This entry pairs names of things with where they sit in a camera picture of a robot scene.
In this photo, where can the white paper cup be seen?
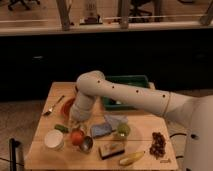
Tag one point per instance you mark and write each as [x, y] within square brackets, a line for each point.
[54, 139]

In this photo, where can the wooden table leg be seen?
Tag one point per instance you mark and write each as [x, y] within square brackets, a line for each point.
[64, 14]

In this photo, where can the red apple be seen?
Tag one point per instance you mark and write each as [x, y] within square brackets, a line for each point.
[77, 137]

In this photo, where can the orange bowl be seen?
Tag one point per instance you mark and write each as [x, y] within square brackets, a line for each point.
[65, 109]

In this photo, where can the black office chair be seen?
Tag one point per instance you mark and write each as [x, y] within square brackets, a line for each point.
[136, 10]

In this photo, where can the black stand post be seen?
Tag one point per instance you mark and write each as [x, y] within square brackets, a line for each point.
[15, 154]

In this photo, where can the green plastic tray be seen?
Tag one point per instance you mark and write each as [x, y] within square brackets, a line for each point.
[133, 80]

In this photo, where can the purple grape bunch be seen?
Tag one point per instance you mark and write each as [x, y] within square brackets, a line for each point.
[157, 148]

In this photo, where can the small metal cup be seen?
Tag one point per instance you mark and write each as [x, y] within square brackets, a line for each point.
[87, 144]

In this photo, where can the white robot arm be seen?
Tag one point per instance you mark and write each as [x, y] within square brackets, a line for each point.
[194, 113]

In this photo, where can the brown block eraser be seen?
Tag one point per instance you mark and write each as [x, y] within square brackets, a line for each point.
[111, 149]

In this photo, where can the grey cloth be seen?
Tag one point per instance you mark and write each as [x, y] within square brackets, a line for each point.
[115, 120]

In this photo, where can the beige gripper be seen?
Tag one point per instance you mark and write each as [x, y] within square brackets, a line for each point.
[76, 125]

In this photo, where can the green cucumber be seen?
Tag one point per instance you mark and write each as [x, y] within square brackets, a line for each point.
[61, 128]

